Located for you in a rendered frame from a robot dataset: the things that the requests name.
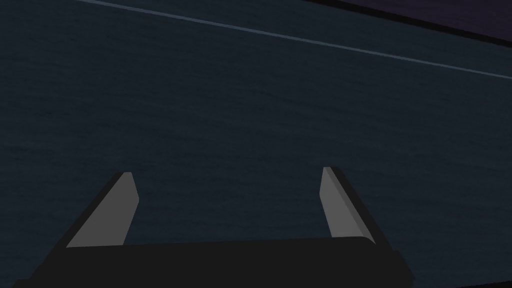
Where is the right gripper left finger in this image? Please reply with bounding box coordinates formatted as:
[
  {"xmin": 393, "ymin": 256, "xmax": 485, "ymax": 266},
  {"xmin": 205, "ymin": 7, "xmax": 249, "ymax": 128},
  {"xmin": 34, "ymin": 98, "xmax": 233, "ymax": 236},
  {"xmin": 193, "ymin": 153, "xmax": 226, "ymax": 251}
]
[{"xmin": 59, "ymin": 171, "xmax": 140, "ymax": 249}]

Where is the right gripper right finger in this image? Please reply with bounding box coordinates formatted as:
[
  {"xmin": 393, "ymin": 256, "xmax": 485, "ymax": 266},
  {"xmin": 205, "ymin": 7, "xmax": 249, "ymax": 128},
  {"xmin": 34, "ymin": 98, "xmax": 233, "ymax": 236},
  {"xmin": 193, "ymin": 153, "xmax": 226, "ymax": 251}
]
[{"xmin": 319, "ymin": 166, "xmax": 394, "ymax": 246}]

